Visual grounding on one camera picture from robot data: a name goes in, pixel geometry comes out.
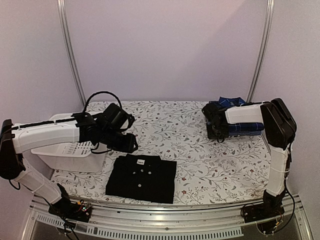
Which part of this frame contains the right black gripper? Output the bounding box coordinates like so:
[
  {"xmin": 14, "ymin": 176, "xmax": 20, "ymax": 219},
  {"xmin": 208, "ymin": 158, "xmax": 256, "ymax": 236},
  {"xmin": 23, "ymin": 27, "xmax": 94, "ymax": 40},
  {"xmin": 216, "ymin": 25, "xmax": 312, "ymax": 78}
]
[{"xmin": 206, "ymin": 124, "xmax": 228, "ymax": 140}]

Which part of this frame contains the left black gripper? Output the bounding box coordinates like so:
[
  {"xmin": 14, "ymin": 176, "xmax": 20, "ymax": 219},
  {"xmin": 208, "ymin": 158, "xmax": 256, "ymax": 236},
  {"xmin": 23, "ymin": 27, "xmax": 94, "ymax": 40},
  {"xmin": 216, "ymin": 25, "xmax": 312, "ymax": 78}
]
[{"xmin": 99, "ymin": 128, "xmax": 139, "ymax": 154}]

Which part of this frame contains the blue checked shirt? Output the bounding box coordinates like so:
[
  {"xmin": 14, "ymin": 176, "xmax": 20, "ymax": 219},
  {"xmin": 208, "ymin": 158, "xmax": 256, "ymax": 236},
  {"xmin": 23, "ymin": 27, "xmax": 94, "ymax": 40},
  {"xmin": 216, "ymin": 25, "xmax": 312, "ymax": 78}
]
[{"xmin": 228, "ymin": 122, "xmax": 264, "ymax": 137}]

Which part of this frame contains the black long sleeve shirt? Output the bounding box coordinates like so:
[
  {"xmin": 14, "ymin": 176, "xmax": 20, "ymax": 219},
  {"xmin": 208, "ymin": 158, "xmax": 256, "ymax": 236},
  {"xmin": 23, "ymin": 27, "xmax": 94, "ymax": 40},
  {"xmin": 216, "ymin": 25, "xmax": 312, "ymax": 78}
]
[{"xmin": 105, "ymin": 154, "xmax": 177, "ymax": 204}]

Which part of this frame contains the blue plaid shirt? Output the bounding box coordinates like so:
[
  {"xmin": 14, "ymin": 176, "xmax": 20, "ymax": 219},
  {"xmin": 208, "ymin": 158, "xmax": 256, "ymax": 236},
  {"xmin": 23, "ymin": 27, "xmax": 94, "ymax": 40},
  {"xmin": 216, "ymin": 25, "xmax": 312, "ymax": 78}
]
[{"xmin": 209, "ymin": 96, "xmax": 247, "ymax": 108}]

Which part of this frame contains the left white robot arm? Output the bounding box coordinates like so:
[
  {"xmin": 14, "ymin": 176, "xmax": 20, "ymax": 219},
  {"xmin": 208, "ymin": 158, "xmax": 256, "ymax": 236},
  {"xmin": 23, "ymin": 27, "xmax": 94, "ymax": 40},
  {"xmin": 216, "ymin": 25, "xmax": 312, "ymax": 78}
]
[{"xmin": 0, "ymin": 101, "xmax": 138, "ymax": 217}]

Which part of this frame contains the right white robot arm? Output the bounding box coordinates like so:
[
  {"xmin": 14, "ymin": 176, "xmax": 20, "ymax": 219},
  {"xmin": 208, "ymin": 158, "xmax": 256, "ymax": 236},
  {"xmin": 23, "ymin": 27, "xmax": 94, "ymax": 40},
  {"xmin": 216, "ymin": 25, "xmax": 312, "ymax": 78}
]
[{"xmin": 201, "ymin": 98, "xmax": 297, "ymax": 218}]

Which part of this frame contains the white plastic basket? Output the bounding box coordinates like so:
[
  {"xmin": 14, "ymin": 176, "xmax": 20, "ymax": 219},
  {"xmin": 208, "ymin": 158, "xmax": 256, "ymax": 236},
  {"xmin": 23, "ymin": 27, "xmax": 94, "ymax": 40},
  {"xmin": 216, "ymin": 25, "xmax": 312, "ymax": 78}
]
[{"xmin": 31, "ymin": 112, "xmax": 107, "ymax": 173}]

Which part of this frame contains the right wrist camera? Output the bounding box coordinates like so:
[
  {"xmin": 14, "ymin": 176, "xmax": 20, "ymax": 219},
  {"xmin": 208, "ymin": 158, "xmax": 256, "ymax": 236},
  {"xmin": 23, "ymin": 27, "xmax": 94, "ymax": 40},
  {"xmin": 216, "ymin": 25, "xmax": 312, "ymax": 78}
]
[{"xmin": 201, "ymin": 103, "xmax": 224, "ymax": 124}]

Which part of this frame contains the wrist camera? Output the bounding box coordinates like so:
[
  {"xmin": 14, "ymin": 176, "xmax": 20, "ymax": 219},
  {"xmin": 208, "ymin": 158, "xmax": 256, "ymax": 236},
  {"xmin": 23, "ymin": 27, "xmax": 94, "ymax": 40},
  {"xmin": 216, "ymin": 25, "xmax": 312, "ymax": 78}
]
[
  {"xmin": 102, "ymin": 103, "xmax": 135, "ymax": 132},
  {"xmin": 201, "ymin": 103, "xmax": 224, "ymax": 124}
]

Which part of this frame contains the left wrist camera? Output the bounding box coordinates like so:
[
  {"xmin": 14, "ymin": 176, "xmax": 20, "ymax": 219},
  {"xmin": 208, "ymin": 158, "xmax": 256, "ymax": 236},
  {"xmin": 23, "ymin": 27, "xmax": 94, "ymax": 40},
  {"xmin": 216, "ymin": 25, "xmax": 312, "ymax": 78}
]
[{"xmin": 102, "ymin": 103, "xmax": 135, "ymax": 132}]

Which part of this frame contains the right aluminium frame post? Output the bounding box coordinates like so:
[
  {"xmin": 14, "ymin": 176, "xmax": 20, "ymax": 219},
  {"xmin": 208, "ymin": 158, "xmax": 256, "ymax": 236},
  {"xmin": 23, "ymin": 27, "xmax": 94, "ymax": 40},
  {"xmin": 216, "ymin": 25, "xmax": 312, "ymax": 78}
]
[{"xmin": 246, "ymin": 0, "xmax": 275, "ymax": 102}]

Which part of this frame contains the aluminium frame post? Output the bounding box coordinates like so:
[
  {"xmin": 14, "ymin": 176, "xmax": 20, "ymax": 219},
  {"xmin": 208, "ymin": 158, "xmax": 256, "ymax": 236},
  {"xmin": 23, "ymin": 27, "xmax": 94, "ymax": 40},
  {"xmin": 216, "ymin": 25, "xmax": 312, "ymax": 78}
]
[
  {"xmin": 56, "ymin": 0, "xmax": 86, "ymax": 106},
  {"xmin": 246, "ymin": 0, "xmax": 275, "ymax": 102}
]

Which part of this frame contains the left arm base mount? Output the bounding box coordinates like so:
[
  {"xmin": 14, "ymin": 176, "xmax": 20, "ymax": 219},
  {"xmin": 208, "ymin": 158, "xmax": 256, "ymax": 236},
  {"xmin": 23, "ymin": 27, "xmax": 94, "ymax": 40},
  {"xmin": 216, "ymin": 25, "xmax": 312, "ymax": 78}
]
[{"xmin": 48, "ymin": 200, "xmax": 92, "ymax": 223}]

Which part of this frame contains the aluminium front rail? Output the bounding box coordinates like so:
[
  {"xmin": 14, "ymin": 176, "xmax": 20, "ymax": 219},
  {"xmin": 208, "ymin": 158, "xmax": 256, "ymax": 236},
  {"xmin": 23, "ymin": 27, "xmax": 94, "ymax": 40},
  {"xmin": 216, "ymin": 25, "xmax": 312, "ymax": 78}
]
[{"xmin": 21, "ymin": 195, "xmax": 315, "ymax": 240}]

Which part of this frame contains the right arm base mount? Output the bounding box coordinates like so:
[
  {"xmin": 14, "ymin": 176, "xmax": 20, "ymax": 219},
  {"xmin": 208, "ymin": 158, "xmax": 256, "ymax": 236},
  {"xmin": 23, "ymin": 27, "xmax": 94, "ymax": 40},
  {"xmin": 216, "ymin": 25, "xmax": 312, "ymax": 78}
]
[{"xmin": 240, "ymin": 196, "xmax": 285, "ymax": 223}]

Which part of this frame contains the left aluminium frame post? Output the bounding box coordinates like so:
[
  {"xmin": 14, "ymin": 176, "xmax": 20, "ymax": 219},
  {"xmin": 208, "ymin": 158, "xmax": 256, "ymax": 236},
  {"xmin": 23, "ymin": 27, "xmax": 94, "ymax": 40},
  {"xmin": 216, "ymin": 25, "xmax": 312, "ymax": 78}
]
[{"xmin": 56, "ymin": 0, "xmax": 86, "ymax": 106}]

